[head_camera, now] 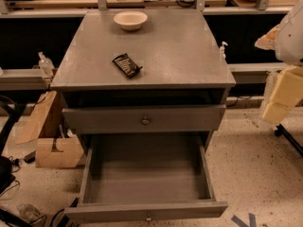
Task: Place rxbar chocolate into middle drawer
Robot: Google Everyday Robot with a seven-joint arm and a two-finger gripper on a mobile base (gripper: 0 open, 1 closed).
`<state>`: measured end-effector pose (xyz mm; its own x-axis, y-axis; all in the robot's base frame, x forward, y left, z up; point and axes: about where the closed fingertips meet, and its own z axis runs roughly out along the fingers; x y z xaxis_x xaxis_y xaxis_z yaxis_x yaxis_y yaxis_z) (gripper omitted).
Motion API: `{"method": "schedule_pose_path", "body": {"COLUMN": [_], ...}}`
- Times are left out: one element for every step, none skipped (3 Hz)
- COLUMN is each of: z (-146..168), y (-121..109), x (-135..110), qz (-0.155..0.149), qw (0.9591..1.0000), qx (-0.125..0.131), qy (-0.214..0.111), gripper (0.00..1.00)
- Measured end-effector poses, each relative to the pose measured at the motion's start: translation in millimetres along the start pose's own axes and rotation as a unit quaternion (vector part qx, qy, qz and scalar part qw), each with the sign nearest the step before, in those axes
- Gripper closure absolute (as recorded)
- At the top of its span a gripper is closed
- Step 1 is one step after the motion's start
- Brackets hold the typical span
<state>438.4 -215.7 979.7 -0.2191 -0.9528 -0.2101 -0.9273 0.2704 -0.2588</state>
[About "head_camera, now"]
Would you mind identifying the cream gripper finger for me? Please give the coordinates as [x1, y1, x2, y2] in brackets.
[261, 66, 303, 124]

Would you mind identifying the black rxbar chocolate wrapper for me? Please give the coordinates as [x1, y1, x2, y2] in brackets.
[113, 53, 142, 79]

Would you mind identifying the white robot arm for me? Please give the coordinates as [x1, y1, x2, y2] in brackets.
[255, 0, 303, 123]

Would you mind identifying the grey middle drawer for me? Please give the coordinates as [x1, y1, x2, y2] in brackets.
[62, 105, 225, 134]

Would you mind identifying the grey wooden drawer cabinet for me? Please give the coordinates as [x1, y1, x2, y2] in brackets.
[51, 9, 235, 145]

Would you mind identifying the grey open bottom drawer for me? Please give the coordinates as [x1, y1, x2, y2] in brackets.
[64, 132, 227, 223]

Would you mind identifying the black chair base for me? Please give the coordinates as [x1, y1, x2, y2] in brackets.
[274, 124, 303, 157]

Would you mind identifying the white pump dispenser bottle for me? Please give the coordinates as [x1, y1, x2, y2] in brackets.
[219, 42, 228, 59]

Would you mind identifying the cream paper bowl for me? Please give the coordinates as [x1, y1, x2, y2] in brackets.
[114, 11, 148, 31]

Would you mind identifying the brown cardboard box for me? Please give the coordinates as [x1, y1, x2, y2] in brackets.
[35, 137, 84, 168]

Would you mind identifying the clear plastic bottle left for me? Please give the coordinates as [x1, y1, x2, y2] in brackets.
[38, 52, 55, 77]

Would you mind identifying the crumpled plastic bottle on floor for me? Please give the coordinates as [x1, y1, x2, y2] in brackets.
[17, 203, 43, 222]

